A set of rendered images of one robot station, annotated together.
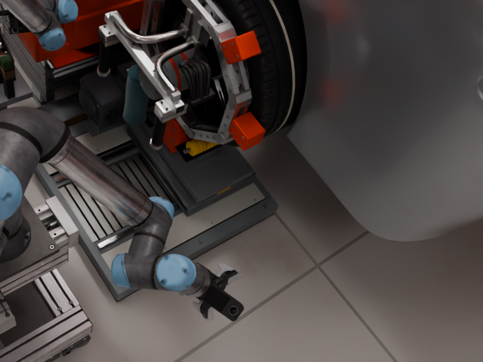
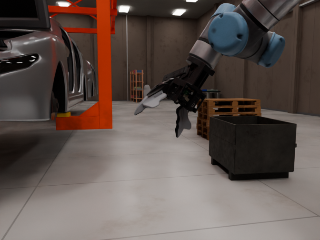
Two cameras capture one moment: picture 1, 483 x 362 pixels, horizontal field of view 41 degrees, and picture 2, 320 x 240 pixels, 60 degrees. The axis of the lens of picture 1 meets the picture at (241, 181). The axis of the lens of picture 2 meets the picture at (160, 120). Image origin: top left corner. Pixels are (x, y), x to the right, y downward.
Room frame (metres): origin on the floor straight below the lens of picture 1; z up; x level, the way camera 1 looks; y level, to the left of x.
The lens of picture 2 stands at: (1.21, 0.44, 1.04)
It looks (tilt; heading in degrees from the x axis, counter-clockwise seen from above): 7 degrees down; 225
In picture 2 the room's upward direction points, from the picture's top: straight up
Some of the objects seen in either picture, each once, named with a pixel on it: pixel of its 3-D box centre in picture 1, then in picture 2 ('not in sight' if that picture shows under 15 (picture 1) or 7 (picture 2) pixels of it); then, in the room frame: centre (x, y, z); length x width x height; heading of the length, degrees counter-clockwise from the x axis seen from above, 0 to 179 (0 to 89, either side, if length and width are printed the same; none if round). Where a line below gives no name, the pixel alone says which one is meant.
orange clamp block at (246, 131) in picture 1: (246, 131); not in sight; (1.31, 0.05, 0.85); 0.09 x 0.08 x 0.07; 56
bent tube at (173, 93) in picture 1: (185, 59); not in sight; (1.32, 0.30, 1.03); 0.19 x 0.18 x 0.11; 146
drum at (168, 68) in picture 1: (174, 71); not in sight; (1.42, 0.35, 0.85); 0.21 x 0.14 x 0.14; 146
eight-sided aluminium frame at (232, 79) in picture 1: (191, 65); not in sight; (1.48, 0.31, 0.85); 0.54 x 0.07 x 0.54; 56
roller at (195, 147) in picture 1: (215, 137); not in sight; (1.49, 0.16, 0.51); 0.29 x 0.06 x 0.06; 146
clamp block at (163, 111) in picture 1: (171, 107); not in sight; (1.21, 0.29, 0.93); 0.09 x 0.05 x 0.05; 146
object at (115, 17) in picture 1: (151, 16); not in sight; (1.43, 0.46, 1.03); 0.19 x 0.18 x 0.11; 146
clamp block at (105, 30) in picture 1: (113, 32); not in sight; (1.41, 0.57, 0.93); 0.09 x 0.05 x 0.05; 146
